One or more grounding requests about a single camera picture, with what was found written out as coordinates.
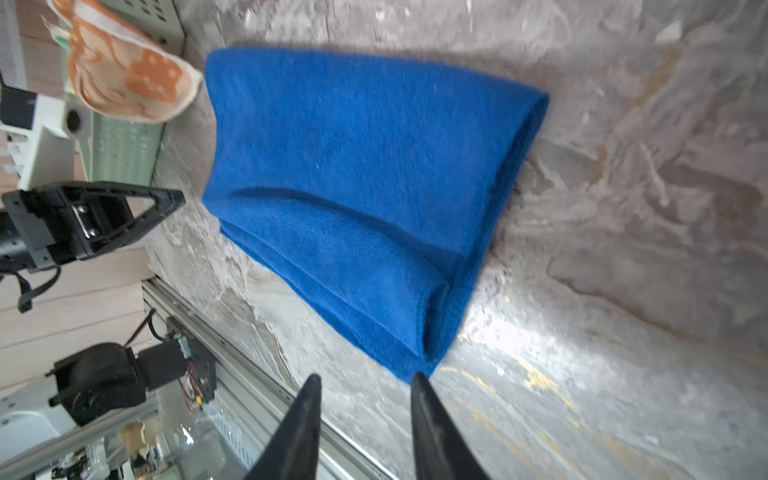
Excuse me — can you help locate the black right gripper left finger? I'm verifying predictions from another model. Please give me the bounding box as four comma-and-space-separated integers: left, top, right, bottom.
245, 374, 322, 480

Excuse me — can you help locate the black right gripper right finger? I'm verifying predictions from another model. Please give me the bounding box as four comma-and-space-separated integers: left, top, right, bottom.
410, 372, 488, 480

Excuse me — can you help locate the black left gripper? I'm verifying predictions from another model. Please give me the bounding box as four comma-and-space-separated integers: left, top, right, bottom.
1, 182, 185, 273

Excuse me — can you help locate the blue towel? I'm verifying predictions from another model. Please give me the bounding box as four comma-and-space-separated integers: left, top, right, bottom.
202, 47, 549, 381

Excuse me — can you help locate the mint green perforated basket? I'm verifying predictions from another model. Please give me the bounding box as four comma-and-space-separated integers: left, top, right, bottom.
59, 0, 187, 188

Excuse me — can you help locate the orange patterned towel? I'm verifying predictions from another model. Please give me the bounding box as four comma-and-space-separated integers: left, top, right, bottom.
48, 1, 203, 124

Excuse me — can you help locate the aluminium frame rail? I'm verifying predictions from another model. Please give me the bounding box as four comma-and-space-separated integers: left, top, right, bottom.
0, 277, 397, 480

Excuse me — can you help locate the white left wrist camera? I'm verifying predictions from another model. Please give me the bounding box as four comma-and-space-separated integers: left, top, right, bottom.
1, 84, 91, 190

